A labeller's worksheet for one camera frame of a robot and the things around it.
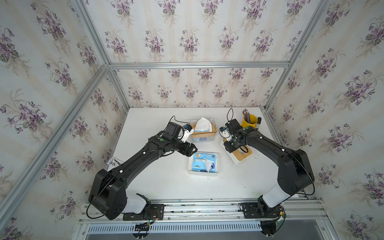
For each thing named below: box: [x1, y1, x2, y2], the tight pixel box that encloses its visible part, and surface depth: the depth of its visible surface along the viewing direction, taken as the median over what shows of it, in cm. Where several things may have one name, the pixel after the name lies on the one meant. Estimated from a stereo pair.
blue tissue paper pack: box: [195, 117, 213, 132], surface depth 97 cm
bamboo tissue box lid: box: [190, 122, 217, 139], surface depth 98 cm
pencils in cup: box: [242, 108, 251, 124], surface depth 98 cm
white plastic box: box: [188, 151, 220, 174], surface depth 85 cm
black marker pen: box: [256, 117, 262, 129], surface depth 107 cm
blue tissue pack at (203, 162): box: [192, 153, 216, 173], surface depth 85 cm
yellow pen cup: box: [241, 114, 258, 128], surface depth 103 cm
